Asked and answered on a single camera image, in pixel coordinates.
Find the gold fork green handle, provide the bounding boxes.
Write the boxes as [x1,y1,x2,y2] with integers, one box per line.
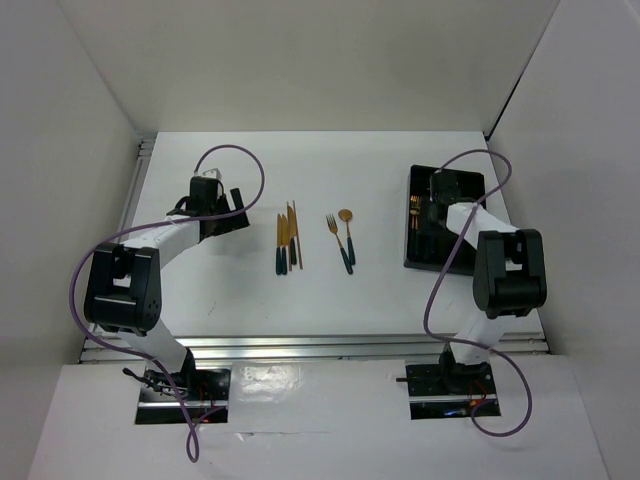
[409,196,419,232]
[410,196,421,232]
[326,214,353,275]

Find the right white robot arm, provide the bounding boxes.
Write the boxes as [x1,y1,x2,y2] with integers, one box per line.
[430,170,547,395]

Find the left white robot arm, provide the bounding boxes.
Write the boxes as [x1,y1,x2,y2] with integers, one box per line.
[84,176,249,399]

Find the black cutlery tray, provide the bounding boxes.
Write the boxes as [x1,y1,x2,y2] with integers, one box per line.
[404,165,485,276]

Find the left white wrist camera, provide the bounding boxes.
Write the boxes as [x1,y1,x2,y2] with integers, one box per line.
[200,168,222,181]

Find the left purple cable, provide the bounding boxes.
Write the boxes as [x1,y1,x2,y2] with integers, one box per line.
[68,144,266,464]

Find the purple cable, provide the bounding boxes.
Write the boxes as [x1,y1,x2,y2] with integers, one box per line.
[422,148,535,438]
[68,144,266,464]

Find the gold knife green handle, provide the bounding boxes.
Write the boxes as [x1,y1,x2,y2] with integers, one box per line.
[287,205,297,270]
[279,214,289,275]
[276,214,286,275]

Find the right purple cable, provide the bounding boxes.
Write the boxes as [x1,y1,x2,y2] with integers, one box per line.
[422,148,535,438]

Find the aluminium frame rail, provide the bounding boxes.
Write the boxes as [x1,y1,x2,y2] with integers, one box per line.
[79,130,551,364]

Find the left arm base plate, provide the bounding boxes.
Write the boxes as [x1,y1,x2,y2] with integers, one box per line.
[123,368,231,425]

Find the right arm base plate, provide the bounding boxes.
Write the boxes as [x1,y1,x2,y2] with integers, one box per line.
[396,363,501,420]

